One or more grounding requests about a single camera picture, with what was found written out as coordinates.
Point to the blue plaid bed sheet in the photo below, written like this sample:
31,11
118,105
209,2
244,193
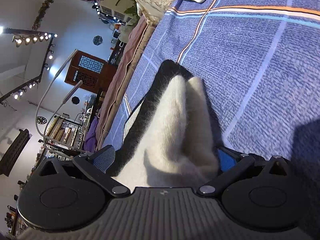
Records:
250,67

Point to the dark wooden screen door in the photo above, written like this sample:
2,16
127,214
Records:
90,71

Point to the green plant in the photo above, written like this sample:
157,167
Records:
130,10

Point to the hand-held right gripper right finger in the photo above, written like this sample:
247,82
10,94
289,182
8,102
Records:
227,161

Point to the ceiling track lights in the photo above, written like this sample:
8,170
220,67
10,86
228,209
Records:
32,38

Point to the cream and black sweater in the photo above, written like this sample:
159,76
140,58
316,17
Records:
170,130

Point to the hanging leaf garland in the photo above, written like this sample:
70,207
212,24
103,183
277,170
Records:
42,10

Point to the purple cloth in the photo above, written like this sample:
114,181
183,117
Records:
91,135

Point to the dark wall board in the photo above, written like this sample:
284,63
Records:
13,152

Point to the gooseneck lamp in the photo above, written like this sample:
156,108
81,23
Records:
50,82
72,92

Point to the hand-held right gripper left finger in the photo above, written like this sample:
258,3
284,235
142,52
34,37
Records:
105,158

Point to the white cabinet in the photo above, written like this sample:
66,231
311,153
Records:
116,5

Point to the brown bed cover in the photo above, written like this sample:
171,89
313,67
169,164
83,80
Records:
125,80

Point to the wall shelves with bottles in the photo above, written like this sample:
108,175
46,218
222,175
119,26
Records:
65,132

